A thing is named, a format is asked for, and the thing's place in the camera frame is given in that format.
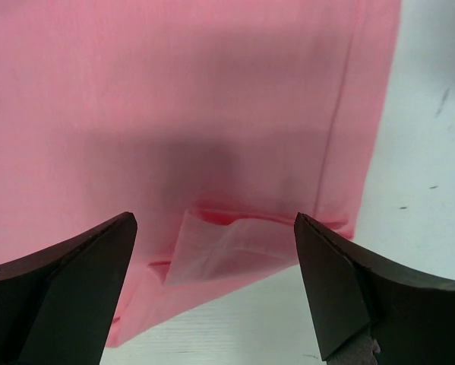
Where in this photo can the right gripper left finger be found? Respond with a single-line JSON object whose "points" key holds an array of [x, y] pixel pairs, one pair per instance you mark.
{"points": [[57, 305]]}

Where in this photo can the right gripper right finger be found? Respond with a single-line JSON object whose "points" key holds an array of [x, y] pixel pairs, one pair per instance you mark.
{"points": [[367, 309]]}

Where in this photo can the pink t shirt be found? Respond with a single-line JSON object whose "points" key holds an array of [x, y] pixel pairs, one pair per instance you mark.
{"points": [[214, 122]]}

